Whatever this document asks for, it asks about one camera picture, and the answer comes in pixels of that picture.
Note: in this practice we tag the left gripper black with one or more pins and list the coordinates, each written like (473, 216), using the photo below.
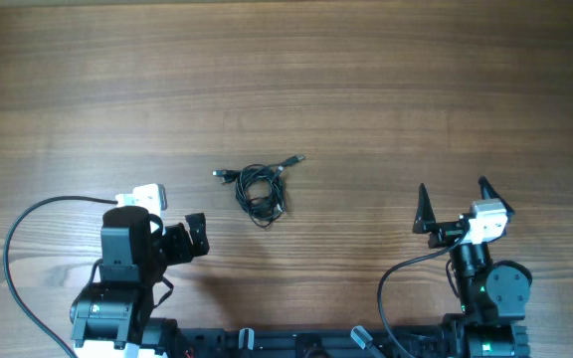
(182, 251)

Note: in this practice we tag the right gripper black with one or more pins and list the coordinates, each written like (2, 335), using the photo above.
(445, 232)

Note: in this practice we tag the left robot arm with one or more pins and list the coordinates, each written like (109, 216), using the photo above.
(112, 317)

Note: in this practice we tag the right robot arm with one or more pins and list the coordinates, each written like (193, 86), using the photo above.
(492, 294)

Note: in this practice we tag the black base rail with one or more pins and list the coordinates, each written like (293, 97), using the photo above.
(409, 341)

